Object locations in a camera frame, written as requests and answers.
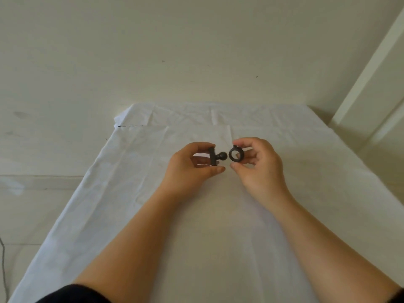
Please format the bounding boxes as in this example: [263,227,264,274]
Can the person's right hand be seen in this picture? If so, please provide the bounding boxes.
[230,137,293,213]

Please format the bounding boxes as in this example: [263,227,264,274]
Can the white cloth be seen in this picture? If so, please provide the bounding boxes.
[8,102,404,303]

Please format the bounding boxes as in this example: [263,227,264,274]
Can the white door frame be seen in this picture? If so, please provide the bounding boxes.
[328,9,404,205]

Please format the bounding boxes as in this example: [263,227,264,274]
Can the person's right forearm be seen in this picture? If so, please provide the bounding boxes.
[268,195,402,303]

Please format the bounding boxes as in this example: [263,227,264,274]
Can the thin dark cable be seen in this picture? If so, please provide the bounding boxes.
[0,237,10,303]

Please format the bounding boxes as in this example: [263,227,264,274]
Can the person's left hand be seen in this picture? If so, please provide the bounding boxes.
[159,142,226,203]

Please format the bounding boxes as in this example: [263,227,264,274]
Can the black knurled ring nut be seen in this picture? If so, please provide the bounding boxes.
[229,146,244,163]

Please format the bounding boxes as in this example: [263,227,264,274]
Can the black left sleeve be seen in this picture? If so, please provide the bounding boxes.
[36,283,112,303]

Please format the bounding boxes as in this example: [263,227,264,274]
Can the person's left forearm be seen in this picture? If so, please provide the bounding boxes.
[72,187,187,303]

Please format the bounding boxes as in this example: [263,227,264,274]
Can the black ball mount piece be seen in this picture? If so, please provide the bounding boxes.
[208,147,228,166]

